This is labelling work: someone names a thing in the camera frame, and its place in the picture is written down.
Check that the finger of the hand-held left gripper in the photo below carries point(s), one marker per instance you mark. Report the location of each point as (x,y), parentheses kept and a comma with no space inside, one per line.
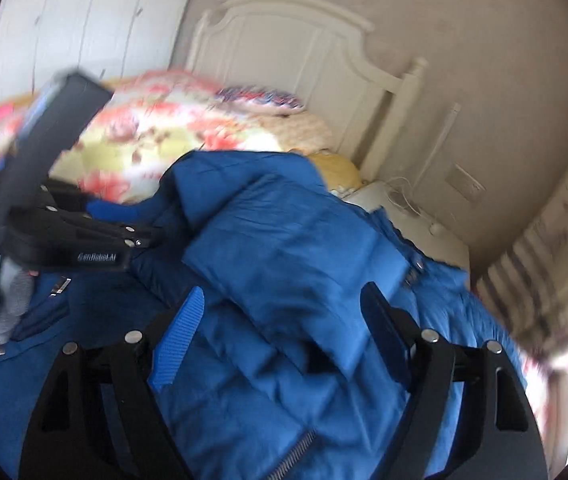
(114,212)
(84,247)

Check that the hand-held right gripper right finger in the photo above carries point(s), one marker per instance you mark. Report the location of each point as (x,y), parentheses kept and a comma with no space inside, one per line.
(386,340)

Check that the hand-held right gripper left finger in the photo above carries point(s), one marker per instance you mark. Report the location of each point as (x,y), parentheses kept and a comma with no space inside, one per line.
(179,345)

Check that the blue padded jacket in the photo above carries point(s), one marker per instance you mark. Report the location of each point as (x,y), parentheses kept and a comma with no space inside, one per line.
(274,240)

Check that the white nightstand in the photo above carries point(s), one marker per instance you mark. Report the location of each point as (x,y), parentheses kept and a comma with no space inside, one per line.
(428,250)

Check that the floral bed cover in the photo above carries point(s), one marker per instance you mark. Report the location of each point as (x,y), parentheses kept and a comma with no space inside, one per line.
(164,120)

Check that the white wardrobe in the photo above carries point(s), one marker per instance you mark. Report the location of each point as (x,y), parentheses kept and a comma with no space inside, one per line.
(89,15)

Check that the striped curtain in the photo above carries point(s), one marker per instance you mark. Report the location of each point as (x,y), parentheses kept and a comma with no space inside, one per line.
(538,270)

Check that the yellow pillow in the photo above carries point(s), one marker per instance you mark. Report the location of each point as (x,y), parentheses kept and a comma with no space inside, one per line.
(339,167)

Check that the blue red patterned pillow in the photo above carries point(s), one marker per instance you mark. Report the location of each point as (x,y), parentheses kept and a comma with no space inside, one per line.
(264,97)

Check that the peach pillow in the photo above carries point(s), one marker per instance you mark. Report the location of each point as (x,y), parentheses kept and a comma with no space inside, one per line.
(299,130)

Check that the white wooden headboard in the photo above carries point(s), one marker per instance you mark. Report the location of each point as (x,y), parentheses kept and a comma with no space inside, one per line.
(289,45)

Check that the wall outlet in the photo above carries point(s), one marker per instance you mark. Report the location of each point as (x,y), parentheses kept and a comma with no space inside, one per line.
(466,182)

